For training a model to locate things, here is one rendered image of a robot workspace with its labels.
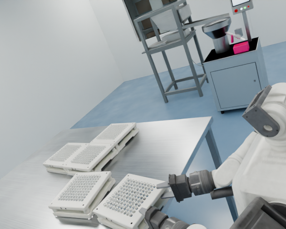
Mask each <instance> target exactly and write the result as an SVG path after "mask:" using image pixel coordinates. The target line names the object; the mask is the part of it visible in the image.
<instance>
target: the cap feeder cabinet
mask: <svg viewBox="0 0 286 229"><path fill-rule="evenodd" d="M246 41H248V40H245V41H241V42H237V43H234V44H230V47H231V48H230V50H228V51H226V52H224V53H220V54H217V53H216V51H215V49H212V50H211V51H210V52H209V54H208V56H207V57H206V59H205V60H204V62H203V63H202V64H203V65H204V69H205V72H206V75H207V79H208V82H209V85H210V88H211V91H212V95H213V98H214V102H215V105H216V108H217V111H221V114H224V110H232V109H239V108H246V107H248V106H249V104H250V103H251V101H252V100H253V98H254V97H255V95H256V94H257V93H259V92H260V91H261V90H262V89H264V88H265V87H267V86H268V85H269V82H268V78H267V73H266V67H265V63H264V58H263V53H262V49H261V43H260V37H256V38H252V41H250V42H248V43H249V51H247V52H243V53H239V54H234V51H233V46H234V45H236V44H239V43H243V42H246Z"/></svg>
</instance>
